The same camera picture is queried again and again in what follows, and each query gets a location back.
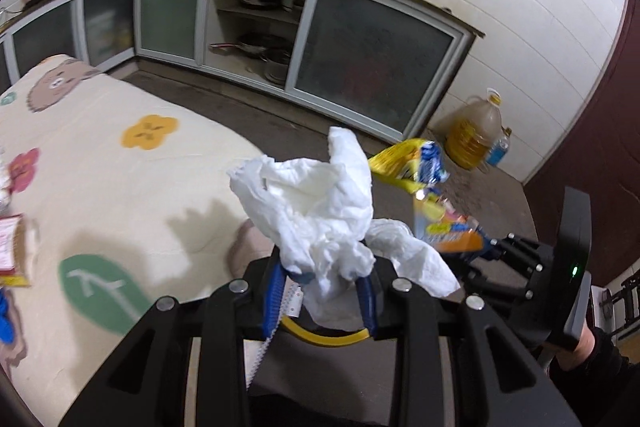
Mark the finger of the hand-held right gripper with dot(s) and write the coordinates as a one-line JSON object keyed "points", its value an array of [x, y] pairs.
{"points": [[500, 284], [515, 249]]}

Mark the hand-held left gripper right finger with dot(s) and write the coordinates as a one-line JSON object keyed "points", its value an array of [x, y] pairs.
{"points": [[367, 302]]}

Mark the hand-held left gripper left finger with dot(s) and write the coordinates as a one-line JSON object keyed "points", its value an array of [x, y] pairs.
{"points": [[274, 294]]}

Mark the yellow-rimmed black trash bin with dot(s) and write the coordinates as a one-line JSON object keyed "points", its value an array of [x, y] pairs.
{"points": [[325, 337]]}

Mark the orange snack packet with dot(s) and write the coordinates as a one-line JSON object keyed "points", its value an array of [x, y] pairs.
{"points": [[447, 229]]}

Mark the white tissue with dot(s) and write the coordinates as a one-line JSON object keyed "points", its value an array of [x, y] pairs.
{"points": [[320, 212]]}

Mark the yellow and blue snack packet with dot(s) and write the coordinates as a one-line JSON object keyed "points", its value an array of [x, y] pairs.
{"points": [[410, 162]]}

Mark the person's right forearm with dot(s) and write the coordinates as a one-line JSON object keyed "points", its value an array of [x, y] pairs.
{"points": [[595, 382]]}

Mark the small blue-label water bottle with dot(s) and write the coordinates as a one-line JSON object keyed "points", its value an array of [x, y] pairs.
{"points": [[499, 149]]}

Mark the large yellow oil bottle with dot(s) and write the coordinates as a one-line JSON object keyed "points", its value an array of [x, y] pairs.
{"points": [[475, 134]]}

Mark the dark red door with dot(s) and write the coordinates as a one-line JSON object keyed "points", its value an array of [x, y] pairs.
{"points": [[595, 122]]}

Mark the cream cartoon printed blanket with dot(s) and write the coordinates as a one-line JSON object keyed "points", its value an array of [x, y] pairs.
{"points": [[125, 187]]}

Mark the metal pot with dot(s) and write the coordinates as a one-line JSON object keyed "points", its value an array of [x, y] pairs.
{"points": [[274, 64]]}

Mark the black frying pan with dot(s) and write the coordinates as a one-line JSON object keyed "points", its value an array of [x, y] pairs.
{"points": [[245, 48]]}

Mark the red and white packet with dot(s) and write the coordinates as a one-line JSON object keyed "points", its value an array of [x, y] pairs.
{"points": [[17, 252]]}

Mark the white kitchen cabinet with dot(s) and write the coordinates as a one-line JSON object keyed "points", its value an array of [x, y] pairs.
{"points": [[320, 37]]}

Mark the blue object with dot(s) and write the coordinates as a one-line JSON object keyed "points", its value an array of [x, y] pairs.
{"points": [[5, 317]]}

